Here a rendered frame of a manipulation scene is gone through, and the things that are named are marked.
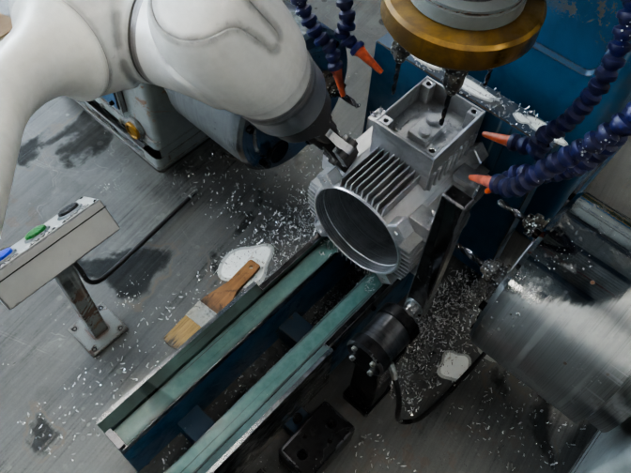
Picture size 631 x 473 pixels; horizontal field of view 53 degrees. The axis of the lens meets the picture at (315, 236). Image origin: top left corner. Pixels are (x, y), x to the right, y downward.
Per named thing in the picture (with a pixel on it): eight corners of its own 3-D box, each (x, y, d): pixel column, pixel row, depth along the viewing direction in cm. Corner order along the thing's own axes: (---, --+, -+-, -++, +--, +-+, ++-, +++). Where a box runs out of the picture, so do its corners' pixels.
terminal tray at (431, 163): (416, 110, 96) (425, 73, 90) (474, 147, 92) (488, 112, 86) (365, 154, 91) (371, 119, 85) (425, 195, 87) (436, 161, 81)
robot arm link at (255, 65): (334, 34, 59) (218, 9, 64) (273, -69, 45) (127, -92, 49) (295, 142, 59) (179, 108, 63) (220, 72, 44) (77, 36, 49)
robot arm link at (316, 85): (262, 15, 62) (284, 43, 68) (207, 90, 63) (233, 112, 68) (330, 61, 59) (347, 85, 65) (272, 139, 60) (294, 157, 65)
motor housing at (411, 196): (382, 160, 110) (398, 78, 94) (472, 222, 103) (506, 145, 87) (304, 230, 101) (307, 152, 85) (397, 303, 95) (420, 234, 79)
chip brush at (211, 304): (245, 256, 112) (244, 253, 112) (267, 271, 111) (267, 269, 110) (161, 340, 103) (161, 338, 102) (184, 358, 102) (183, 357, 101)
